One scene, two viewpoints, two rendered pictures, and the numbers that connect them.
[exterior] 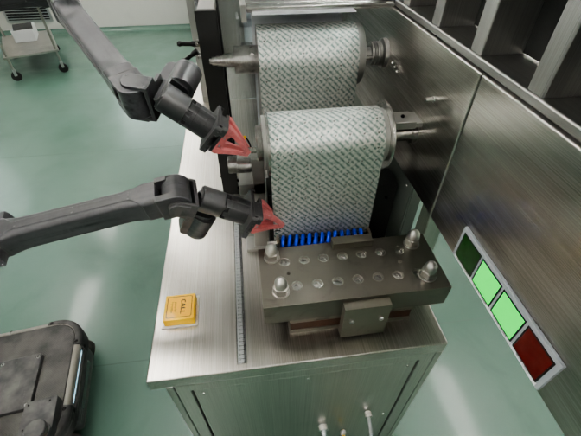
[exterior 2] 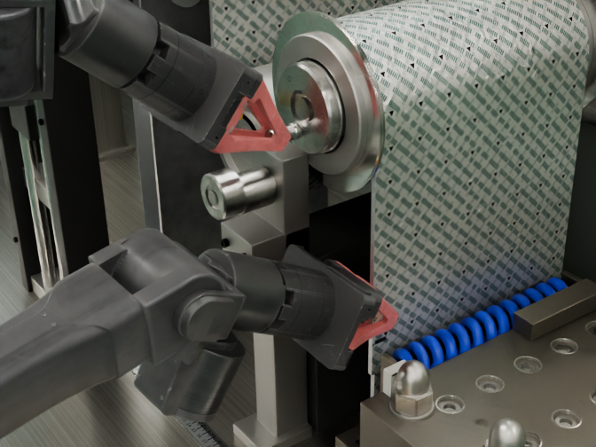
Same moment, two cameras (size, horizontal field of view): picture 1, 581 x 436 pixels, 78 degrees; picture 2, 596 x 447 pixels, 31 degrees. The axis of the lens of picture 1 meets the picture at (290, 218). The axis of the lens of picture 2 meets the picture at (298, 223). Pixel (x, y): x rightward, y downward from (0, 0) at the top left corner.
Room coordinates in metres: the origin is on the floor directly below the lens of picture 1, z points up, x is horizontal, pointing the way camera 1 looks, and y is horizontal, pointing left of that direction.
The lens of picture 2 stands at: (-0.02, 0.43, 1.59)
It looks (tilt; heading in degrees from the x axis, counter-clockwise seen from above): 30 degrees down; 333
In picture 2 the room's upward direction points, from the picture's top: 1 degrees counter-clockwise
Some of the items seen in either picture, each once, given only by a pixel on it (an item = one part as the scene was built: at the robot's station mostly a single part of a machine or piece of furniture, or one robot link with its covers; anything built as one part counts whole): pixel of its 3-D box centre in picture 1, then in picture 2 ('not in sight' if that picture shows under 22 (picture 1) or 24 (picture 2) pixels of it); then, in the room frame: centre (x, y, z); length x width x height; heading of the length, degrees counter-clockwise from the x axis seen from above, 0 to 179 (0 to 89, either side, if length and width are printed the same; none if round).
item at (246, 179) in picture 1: (252, 204); (265, 305); (0.69, 0.10, 1.05); 0.06 x 0.05 x 0.31; 98
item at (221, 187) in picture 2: (233, 164); (223, 193); (0.69, 0.13, 1.18); 0.04 x 0.02 x 0.04; 8
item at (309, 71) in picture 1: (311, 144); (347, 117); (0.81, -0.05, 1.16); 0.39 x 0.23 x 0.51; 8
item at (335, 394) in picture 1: (268, 181); not in sight; (1.60, 0.12, 0.43); 2.52 x 0.64 x 0.86; 8
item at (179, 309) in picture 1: (180, 309); not in sight; (0.48, 0.26, 0.91); 0.07 x 0.07 x 0.02; 8
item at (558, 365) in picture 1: (497, 298); not in sight; (0.32, -0.32, 1.18); 0.25 x 0.01 x 0.07; 8
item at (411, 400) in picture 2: (271, 251); (412, 385); (0.53, 0.04, 1.05); 0.04 x 0.04 x 0.04
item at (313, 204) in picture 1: (323, 207); (475, 241); (0.62, -0.08, 1.11); 0.23 x 0.01 x 0.18; 98
